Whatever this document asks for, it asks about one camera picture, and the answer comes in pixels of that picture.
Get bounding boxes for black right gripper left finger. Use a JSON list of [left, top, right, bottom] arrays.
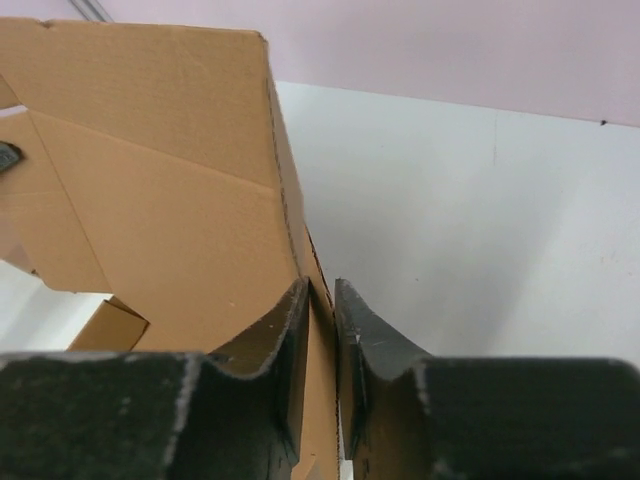
[[1, 278, 309, 479]]

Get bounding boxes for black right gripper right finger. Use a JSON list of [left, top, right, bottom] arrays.
[[334, 279, 639, 479]]

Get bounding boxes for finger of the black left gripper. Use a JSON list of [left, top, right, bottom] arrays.
[[0, 141, 23, 174]]

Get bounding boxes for brown cardboard box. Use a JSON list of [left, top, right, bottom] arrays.
[[1, 18, 340, 479]]

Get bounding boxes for left aluminium corner post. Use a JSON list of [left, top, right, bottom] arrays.
[[69, 0, 114, 23]]

